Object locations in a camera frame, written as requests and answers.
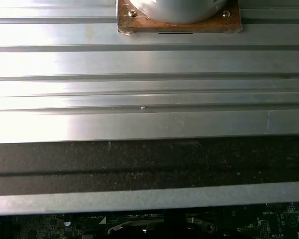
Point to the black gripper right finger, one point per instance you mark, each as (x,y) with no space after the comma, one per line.
(178,231)

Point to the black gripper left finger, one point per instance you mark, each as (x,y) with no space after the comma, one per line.
(158,231)

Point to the metal locking lever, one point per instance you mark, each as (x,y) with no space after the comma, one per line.
(129,223)

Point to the CPU socket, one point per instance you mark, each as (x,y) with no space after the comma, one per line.
(198,222)

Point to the black PC case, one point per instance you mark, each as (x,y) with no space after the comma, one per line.
(139,169)

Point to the green motherboard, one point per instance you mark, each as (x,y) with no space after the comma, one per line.
(276,219)

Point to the square brown base plate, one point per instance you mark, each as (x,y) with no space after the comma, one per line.
(184,28)

